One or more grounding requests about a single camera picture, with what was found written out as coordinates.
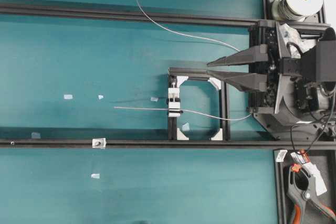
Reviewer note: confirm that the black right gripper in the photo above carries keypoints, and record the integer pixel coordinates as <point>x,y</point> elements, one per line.
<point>275,77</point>

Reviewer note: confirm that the silver metal fitting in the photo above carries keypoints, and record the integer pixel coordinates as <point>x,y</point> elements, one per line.
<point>99,143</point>

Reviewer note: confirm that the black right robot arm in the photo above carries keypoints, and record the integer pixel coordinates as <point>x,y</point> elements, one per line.
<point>317,68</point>

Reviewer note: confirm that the clear bag of screws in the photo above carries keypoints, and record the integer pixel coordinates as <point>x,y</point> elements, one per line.
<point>294,43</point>

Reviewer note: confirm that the white label tag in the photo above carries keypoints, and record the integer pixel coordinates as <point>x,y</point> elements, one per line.
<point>280,155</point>

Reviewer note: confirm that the orange grey spring clamp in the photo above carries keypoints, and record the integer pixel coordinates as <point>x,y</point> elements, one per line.
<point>305,184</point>

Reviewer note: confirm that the black square frame stand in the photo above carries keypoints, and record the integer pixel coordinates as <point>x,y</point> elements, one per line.
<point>180,75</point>

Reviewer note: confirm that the white wire spool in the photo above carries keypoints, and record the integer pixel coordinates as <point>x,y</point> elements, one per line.
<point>295,10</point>

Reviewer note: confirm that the white wire clamp block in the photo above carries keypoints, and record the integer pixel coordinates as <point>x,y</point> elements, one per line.
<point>174,101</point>

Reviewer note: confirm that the upper black aluminium rail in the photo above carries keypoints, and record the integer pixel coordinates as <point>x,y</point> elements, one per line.
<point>116,12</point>

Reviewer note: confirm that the black aluminium rail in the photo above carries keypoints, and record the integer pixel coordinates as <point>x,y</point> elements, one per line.
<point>87,143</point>
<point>116,12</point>

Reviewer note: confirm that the lower black aluminium rail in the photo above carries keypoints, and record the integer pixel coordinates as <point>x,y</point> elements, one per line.
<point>87,143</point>

